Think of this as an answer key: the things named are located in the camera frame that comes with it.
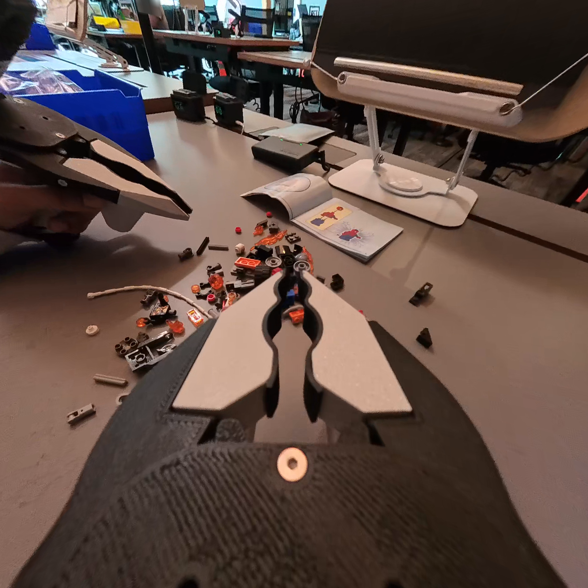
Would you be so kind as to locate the black monitor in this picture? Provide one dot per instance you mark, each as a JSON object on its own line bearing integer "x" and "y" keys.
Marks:
{"x": 459, "y": 27}

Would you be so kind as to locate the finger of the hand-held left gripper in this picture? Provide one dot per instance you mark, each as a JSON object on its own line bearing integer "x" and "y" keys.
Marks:
{"x": 101, "y": 181}
{"x": 124, "y": 163}

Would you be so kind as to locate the wooden top desk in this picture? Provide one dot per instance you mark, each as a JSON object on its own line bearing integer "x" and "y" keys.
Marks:
{"x": 275, "y": 56}
{"x": 220, "y": 39}

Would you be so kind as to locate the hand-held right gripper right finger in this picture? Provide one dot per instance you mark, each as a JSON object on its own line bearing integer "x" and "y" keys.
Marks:
{"x": 353, "y": 363}

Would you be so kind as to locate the clear plastic bag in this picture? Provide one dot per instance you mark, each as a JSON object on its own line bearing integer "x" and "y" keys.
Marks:
{"x": 41, "y": 82}

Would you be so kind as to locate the black power box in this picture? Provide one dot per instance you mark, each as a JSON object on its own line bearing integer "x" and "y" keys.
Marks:
{"x": 285, "y": 154}

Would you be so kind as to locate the blue plastic bin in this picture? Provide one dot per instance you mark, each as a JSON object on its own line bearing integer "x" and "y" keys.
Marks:
{"x": 115, "y": 124}

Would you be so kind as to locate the person's left hand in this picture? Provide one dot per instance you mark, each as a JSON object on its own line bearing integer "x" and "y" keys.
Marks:
{"x": 46, "y": 206}

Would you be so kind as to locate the pile of lego pieces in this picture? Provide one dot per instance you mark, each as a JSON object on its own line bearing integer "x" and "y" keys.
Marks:
{"x": 248, "y": 262}

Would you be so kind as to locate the black office chair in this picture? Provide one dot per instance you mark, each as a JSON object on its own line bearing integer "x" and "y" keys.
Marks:
{"x": 232, "y": 89}

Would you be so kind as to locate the grey flat pad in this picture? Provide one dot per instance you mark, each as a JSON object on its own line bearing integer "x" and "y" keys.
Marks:
{"x": 298, "y": 132}

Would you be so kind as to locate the black lego clip brick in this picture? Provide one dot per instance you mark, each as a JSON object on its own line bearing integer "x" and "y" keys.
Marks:
{"x": 421, "y": 294}

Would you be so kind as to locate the black lego slope piece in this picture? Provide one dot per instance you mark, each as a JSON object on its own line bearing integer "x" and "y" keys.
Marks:
{"x": 425, "y": 337}

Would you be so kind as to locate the lego instruction booklet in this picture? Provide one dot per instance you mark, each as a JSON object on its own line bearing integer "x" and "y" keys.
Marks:
{"x": 321, "y": 216}

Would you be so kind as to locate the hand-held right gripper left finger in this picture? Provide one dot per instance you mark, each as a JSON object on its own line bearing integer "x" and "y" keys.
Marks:
{"x": 229, "y": 358}

